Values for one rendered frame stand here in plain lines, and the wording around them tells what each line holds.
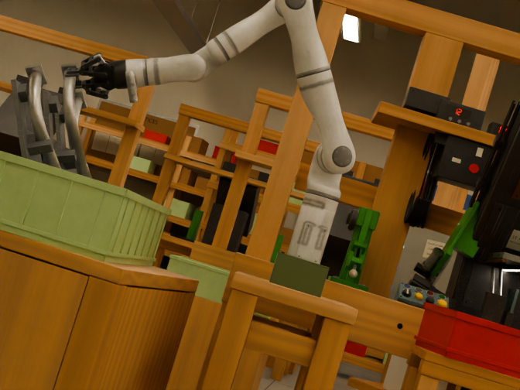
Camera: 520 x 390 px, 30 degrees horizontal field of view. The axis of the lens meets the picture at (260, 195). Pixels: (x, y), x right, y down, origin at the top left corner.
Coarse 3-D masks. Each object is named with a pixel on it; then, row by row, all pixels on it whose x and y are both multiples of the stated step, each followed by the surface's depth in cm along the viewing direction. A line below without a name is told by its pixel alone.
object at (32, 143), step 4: (28, 136) 229; (32, 136) 229; (28, 140) 228; (32, 140) 228; (36, 140) 229; (44, 140) 228; (48, 140) 228; (28, 144) 227; (32, 144) 227; (36, 144) 227; (40, 144) 227; (44, 144) 227; (48, 144) 227; (52, 144) 228; (28, 148) 227; (32, 148) 227; (36, 148) 227; (40, 148) 227; (44, 148) 227; (48, 148) 227; (52, 148) 228; (32, 152) 228; (36, 152) 228; (40, 152) 228; (44, 152) 228
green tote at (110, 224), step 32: (0, 160) 217; (0, 192) 216; (32, 192) 216; (64, 192) 215; (96, 192) 215; (128, 192) 216; (0, 224) 216; (32, 224) 215; (64, 224) 215; (96, 224) 214; (128, 224) 227; (160, 224) 267; (96, 256) 214; (128, 256) 236
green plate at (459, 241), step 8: (472, 208) 301; (464, 216) 307; (472, 216) 300; (464, 224) 300; (472, 224) 301; (456, 232) 304; (464, 232) 301; (472, 232) 301; (448, 240) 310; (456, 240) 299; (464, 240) 301; (472, 240) 301; (456, 248) 302; (464, 248) 300; (472, 248) 300; (464, 256) 308; (472, 256) 300
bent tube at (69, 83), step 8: (72, 64) 249; (64, 72) 250; (64, 80) 247; (72, 80) 246; (64, 88) 244; (72, 88) 244; (64, 96) 243; (72, 96) 243; (64, 104) 242; (72, 104) 242; (64, 112) 242; (72, 112) 242; (72, 120) 243; (72, 128) 243; (72, 136) 245; (72, 144) 247; (80, 144) 248; (80, 152) 250; (80, 160) 252; (80, 168) 254
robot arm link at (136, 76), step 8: (128, 64) 246; (136, 64) 246; (144, 64) 247; (128, 72) 242; (136, 72) 246; (144, 72) 246; (128, 80) 242; (136, 80) 247; (144, 80) 247; (128, 88) 244; (136, 96) 246
